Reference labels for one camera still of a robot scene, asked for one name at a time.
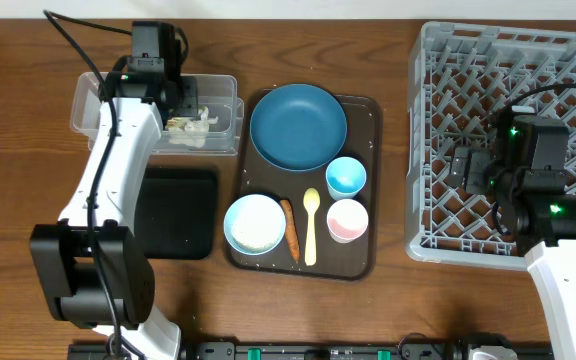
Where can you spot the orange carrot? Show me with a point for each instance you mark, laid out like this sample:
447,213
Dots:
290,231

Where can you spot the white pink cup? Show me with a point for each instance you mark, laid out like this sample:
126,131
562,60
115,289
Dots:
347,220

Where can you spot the green pandan snack wrapper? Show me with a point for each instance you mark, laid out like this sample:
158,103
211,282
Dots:
180,124

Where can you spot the light blue cup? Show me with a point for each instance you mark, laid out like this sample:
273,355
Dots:
345,177

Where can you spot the grey dishwasher rack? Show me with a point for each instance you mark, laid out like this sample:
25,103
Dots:
459,75

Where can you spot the pale yellow spoon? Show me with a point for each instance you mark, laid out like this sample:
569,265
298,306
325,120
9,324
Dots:
311,202

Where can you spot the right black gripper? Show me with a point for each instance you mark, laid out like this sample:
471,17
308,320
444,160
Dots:
473,179

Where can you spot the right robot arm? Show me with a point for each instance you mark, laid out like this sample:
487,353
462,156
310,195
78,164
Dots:
525,177

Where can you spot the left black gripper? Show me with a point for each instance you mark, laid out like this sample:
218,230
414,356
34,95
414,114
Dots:
188,90

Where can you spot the dark brown serving tray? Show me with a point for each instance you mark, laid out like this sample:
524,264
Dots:
348,262

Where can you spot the black plastic bin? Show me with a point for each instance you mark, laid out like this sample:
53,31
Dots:
176,213

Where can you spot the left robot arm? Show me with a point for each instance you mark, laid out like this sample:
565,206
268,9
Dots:
92,271

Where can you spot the dark blue plate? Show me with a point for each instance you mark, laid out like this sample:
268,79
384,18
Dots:
298,127

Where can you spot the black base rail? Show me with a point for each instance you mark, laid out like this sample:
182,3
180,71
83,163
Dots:
223,350

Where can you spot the light blue rice bowl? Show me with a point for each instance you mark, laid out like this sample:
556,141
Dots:
254,224

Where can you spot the white tissue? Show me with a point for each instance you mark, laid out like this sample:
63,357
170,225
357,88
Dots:
198,136

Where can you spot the clear plastic bin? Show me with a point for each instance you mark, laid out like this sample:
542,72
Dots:
217,92

